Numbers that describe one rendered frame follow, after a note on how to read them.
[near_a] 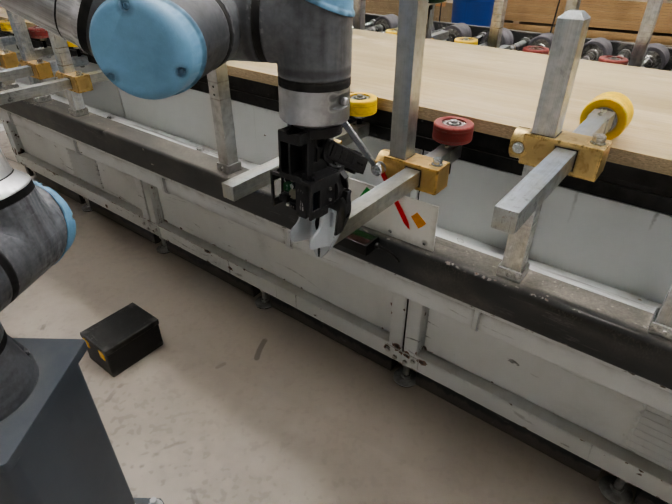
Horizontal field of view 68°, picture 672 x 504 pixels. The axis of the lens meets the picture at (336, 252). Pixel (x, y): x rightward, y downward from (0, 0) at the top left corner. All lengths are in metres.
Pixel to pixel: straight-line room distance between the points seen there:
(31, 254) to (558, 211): 0.98
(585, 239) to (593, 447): 0.57
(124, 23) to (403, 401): 1.35
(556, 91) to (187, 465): 1.27
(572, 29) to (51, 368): 0.97
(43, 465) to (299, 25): 0.79
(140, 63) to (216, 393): 1.30
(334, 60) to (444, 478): 1.16
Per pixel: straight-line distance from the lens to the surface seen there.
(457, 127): 1.02
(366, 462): 1.49
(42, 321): 2.16
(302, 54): 0.60
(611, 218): 1.09
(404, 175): 0.91
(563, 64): 0.80
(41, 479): 1.01
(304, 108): 0.61
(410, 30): 0.89
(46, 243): 0.97
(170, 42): 0.49
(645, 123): 1.21
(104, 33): 0.51
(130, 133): 1.69
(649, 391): 1.04
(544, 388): 1.43
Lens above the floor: 1.24
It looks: 34 degrees down
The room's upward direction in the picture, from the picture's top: straight up
